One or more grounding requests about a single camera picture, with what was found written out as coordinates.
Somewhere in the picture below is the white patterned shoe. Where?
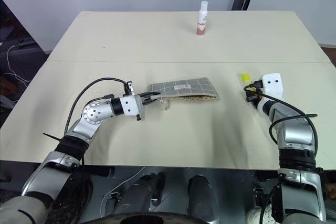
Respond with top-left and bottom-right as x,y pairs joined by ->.
245,205 -> 275,224

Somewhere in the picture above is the black zip tie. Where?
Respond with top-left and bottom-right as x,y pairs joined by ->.
43,133 -> 65,141

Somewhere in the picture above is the thin white cable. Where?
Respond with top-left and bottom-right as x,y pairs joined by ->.
6,45 -> 28,86

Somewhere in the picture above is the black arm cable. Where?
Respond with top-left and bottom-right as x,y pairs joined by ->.
64,77 -> 130,136
243,80 -> 319,146

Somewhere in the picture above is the white and pink spray bottle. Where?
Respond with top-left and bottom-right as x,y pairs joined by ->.
195,0 -> 209,36

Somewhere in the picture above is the white cable under table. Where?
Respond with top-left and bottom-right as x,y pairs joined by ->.
101,166 -> 144,201

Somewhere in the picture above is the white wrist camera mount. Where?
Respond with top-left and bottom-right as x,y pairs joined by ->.
262,72 -> 286,102
122,95 -> 144,117

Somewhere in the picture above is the dark rounded shape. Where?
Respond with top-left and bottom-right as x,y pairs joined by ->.
186,174 -> 219,224
119,172 -> 165,218

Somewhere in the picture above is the dark furniture beside table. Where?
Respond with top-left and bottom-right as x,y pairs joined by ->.
0,0 -> 51,120

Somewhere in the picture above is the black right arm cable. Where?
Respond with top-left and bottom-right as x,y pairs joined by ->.
243,80 -> 319,146

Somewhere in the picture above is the clear plastic zipper pull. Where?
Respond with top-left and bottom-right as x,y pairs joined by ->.
158,99 -> 171,111

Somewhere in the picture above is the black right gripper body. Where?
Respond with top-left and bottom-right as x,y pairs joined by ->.
246,88 -> 261,104

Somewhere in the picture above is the grey grid fabric pouch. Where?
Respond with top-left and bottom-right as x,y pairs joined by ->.
150,77 -> 220,102

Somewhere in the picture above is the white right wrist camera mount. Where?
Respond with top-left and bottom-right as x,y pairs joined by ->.
262,72 -> 286,102

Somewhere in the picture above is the small yellow packet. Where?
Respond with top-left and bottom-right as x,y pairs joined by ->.
237,71 -> 255,95

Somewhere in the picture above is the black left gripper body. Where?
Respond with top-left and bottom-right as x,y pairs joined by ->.
124,80 -> 145,122

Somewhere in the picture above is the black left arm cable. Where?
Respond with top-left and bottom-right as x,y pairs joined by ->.
64,77 -> 130,136

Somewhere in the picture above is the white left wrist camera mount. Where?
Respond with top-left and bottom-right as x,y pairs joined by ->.
122,95 -> 144,117

